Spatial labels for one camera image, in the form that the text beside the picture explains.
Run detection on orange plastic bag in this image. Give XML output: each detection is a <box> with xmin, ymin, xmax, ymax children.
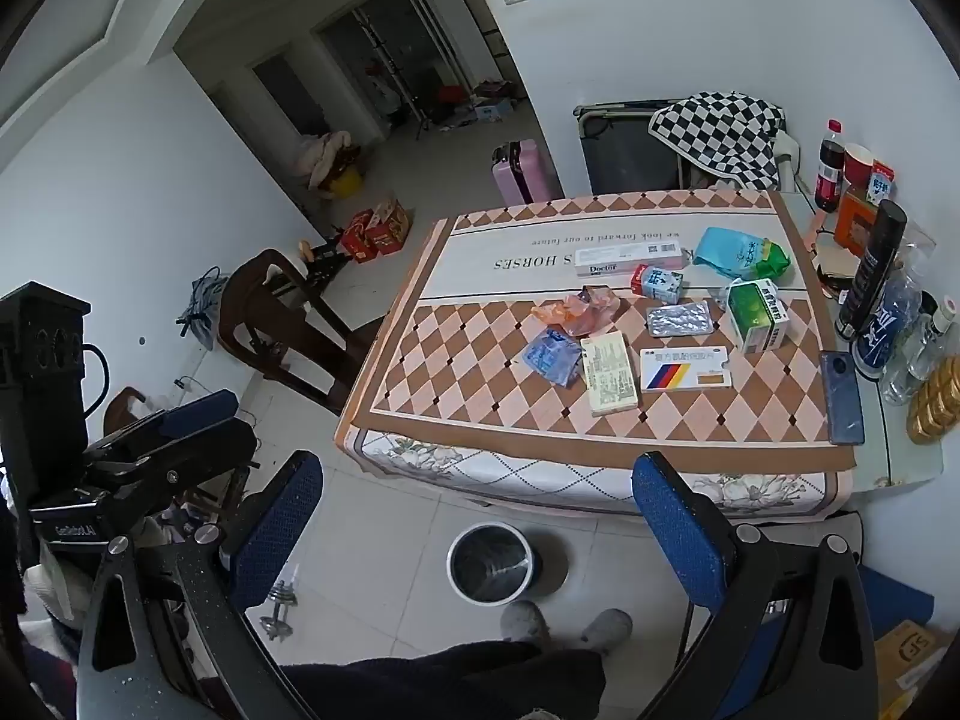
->
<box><xmin>531</xmin><ymin>285</ymin><xmax>622</xmax><ymax>338</ymax></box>

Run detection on orange box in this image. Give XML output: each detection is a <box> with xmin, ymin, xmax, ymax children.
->
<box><xmin>834</xmin><ymin>184</ymin><xmax>880</xmax><ymax>256</ymax></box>

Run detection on cardboard box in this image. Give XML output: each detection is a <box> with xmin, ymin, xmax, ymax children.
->
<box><xmin>874</xmin><ymin>619</ymin><xmax>947</xmax><ymax>713</ymax></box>

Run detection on pink suitcase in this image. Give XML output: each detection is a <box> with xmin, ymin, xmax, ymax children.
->
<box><xmin>491</xmin><ymin>139</ymin><xmax>563</xmax><ymax>205</ymax></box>

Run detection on blue plastic packet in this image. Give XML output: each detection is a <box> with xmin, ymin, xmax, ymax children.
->
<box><xmin>521</xmin><ymin>328</ymin><xmax>584</xmax><ymax>389</ymax></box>

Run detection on red gift box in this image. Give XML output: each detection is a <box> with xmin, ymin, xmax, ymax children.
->
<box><xmin>366</xmin><ymin>197</ymin><xmax>413</xmax><ymax>256</ymax></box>
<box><xmin>341</xmin><ymin>211</ymin><xmax>380</xmax><ymax>265</ymax></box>

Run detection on blue white packet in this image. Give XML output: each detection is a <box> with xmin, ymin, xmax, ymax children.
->
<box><xmin>851</xmin><ymin>298</ymin><xmax>914</xmax><ymax>381</ymax></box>

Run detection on black folding bed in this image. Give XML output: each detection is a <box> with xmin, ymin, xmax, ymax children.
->
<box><xmin>574</xmin><ymin>99</ymin><xmax>695</xmax><ymax>196</ymax></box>

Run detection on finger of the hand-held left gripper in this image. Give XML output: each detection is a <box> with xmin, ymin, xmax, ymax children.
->
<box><xmin>86</xmin><ymin>420</ymin><xmax>260</xmax><ymax>535</ymax></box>
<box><xmin>82</xmin><ymin>388</ymin><xmax>241</xmax><ymax>467</ymax></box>

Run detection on stack of gold discs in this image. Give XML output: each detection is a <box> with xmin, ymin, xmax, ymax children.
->
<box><xmin>906</xmin><ymin>356</ymin><xmax>960</xmax><ymax>445</ymax></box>

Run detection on long white toothpaste box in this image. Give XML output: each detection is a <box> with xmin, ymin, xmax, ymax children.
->
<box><xmin>571</xmin><ymin>238</ymin><xmax>689</xmax><ymax>278</ymax></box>

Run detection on clear plastic bottle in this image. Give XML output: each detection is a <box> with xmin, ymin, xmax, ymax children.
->
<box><xmin>906</xmin><ymin>292</ymin><xmax>959</xmax><ymax>385</ymax></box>

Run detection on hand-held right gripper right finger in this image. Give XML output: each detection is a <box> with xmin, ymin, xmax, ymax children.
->
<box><xmin>631</xmin><ymin>451</ymin><xmax>878</xmax><ymax>720</ymax></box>

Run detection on cola bottle with red cap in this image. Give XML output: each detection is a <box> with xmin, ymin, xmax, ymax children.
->
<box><xmin>814</xmin><ymin>118</ymin><xmax>846</xmax><ymax>213</ymax></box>

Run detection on green white medicine box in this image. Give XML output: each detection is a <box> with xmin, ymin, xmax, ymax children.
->
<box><xmin>726</xmin><ymin>277</ymin><xmax>788</xmax><ymax>355</ymax></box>

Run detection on cream printed medicine box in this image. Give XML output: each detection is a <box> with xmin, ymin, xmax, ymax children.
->
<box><xmin>580</xmin><ymin>331</ymin><xmax>641</xmax><ymax>417</ymax></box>

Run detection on black spray can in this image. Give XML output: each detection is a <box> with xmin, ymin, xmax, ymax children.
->
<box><xmin>835</xmin><ymin>200</ymin><xmax>908</xmax><ymax>341</ymax></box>

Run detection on blue grey bag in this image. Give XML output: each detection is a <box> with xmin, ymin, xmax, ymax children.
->
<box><xmin>176</xmin><ymin>266</ymin><xmax>231</xmax><ymax>351</ymax></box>

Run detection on small wooden stool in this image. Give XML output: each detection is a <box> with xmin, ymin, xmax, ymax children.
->
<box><xmin>103</xmin><ymin>386</ymin><xmax>162</xmax><ymax>436</ymax></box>

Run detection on teal green snack bag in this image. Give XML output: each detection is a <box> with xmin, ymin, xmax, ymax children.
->
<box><xmin>692</xmin><ymin>227</ymin><xmax>792</xmax><ymax>280</ymax></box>

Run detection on dark blue smartphone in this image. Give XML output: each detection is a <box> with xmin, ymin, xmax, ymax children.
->
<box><xmin>819</xmin><ymin>350</ymin><xmax>866</xmax><ymax>446</ymax></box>

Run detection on metal dumbbell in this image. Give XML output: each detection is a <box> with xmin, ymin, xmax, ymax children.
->
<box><xmin>259</xmin><ymin>580</ymin><xmax>302</xmax><ymax>641</ymax></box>

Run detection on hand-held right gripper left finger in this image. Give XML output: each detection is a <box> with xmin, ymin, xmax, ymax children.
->
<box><xmin>75</xmin><ymin>450</ymin><xmax>325</xmax><ymax>720</ymax></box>

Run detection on small white blue drink carton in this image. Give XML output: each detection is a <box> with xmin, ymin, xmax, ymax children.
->
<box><xmin>866</xmin><ymin>161</ymin><xmax>899</xmax><ymax>205</ymax></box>

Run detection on black white checkered cloth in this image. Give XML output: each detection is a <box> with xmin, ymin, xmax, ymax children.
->
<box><xmin>649</xmin><ymin>91</ymin><xmax>788</xmax><ymax>192</ymax></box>

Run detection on white box with colour stripes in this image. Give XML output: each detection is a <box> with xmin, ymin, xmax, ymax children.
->
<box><xmin>639</xmin><ymin>345</ymin><xmax>732</xmax><ymax>393</ymax></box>

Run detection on grey fluffy slipper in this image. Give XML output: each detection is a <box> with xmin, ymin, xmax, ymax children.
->
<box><xmin>500</xmin><ymin>600</ymin><xmax>553</xmax><ymax>647</ymax></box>
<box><xmin>581</xmin><ymin>607</ymin><xmax>634</xmax><ymax>655</ymax></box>

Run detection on small blue white milk carton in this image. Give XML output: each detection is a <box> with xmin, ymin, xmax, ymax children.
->
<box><xmin>628</xmin><ymin>264</ymin><xmax>685</xmax><ymax>305</ymax></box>

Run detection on yellow bucket with plush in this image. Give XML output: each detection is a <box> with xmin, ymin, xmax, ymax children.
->
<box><xmin>296</xmin><ymin>131</ymin><xmax>365</xmax><ymax>200</ymax></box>

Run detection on round grey waste bin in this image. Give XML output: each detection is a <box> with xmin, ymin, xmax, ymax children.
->
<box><xmin>448</xmin><ymin>523</ymin><xmax>541</xmax><ymax>607</ymax></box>

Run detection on silver blister pack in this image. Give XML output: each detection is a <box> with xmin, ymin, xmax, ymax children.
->
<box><xmin>646</xmin><ymin>302</ymin><xmax>715</xmax><ymax>338</ymax></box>

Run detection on dark wooden chair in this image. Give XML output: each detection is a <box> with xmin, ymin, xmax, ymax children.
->
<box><xmin>217</xmin><ymin>247</ymin><xmax>385</xmax><ymax>415</ymax></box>

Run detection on red paper cup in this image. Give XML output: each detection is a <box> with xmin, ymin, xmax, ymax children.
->
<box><xmin>844</xmin><ymin>142</ymin><xmax>875</xmax><ymax>188</ymax></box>

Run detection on person's dark trousers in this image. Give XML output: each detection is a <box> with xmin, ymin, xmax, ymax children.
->
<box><xmin>281</xmin><ymin>640</ymin><xmax>608</xmax><ymax>720</ymax></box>

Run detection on diamond pattern tablecloth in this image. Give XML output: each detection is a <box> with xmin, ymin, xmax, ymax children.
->
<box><xmin>335</xmin><ymin>190</ymin><xmax>860</xmax><ymax>518</ymax></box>

